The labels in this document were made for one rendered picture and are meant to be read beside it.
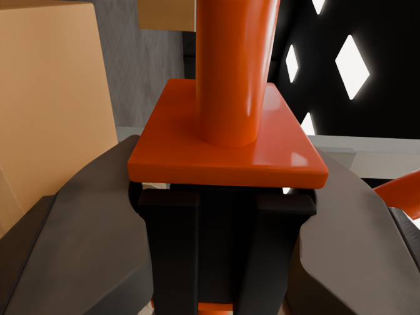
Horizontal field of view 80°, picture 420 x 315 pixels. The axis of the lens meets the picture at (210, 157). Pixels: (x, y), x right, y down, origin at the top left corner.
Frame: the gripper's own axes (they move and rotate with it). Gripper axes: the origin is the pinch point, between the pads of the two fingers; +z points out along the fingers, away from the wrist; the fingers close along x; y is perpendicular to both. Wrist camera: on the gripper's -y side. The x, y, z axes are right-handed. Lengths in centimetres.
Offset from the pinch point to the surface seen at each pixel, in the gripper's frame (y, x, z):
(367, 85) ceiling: 126, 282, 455
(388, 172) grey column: 68, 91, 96
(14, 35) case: -3.1, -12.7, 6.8
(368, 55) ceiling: 79, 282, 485
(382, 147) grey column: 56, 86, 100
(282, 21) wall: 67, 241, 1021
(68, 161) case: 7.1, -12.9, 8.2
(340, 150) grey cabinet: 54, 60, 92
